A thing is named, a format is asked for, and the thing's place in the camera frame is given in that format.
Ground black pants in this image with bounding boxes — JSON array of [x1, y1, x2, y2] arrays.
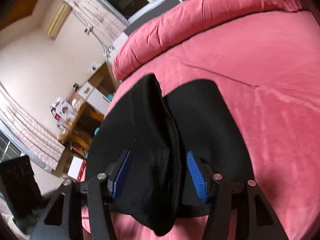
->
[[86, 74, 254, 236]]

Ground wooden shelf desk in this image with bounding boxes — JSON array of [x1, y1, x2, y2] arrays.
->
[[57, 62, 119, 157]]

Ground white appliance box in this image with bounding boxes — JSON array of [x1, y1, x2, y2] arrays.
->
[[50, 97, 76, 128]]

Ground pink patterned curtain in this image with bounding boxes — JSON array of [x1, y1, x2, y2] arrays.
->
[[1, 86, 65, 170], [64, 0, 126, 43]]

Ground pink bed sheet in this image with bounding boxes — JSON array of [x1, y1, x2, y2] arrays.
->
[[81, 10, 320, 240]]

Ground pink folded duvet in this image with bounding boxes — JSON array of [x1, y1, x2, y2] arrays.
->
[[112, 0, 303, 80]]

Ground wooden air conditioner cover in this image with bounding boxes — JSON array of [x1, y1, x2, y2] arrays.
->
[[46, 2, 72, 40]]

